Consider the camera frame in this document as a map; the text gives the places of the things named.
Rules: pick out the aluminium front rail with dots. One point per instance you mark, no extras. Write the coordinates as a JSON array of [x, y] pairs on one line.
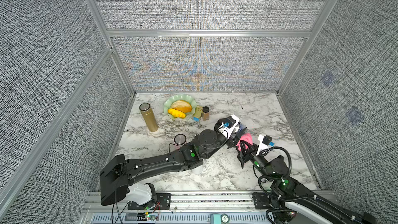
[[186, 207]]

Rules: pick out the blue thermos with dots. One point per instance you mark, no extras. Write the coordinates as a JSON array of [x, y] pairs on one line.
[[237, 128]]

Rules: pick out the white thermos black lid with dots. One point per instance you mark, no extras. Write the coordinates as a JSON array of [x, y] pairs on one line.
[[198, 170]]

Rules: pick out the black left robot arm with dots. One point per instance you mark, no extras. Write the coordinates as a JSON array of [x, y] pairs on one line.
[[121, 174]]

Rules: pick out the small brown spice jar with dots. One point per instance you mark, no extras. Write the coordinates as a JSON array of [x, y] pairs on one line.
[[205, 113]]

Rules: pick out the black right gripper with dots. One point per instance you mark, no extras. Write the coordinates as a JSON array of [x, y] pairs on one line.
[[247, 154]]

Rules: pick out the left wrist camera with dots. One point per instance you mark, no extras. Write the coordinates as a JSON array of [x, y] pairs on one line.
[[226, 125]]

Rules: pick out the pink cloth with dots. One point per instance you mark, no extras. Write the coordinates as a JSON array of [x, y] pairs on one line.
[[247, 137]]

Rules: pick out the green scalloped plate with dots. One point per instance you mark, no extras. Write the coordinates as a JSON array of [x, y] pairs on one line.
[[180, 97]]

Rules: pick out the pink thermos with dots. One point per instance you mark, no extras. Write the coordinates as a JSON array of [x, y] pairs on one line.
[[180, 139]]

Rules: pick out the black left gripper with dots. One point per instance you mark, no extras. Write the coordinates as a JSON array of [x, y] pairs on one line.
[[230, 142]]

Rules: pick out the gold gradient thermos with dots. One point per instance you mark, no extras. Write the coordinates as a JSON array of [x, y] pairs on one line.
[[149, 117]]

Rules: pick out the yellow banana toy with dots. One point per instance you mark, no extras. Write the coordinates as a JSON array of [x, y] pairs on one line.
[[176, 113]]

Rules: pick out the orange bread bun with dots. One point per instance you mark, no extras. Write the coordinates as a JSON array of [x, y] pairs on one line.
[[182, 106]]

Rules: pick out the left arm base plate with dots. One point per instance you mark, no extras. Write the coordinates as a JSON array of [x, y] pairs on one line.
[[162, 201]]

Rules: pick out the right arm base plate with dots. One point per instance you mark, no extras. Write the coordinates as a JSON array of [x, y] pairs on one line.
[[264, 201]]

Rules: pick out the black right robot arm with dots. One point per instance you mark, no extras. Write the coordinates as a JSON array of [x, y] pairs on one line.
[[286, 197]]

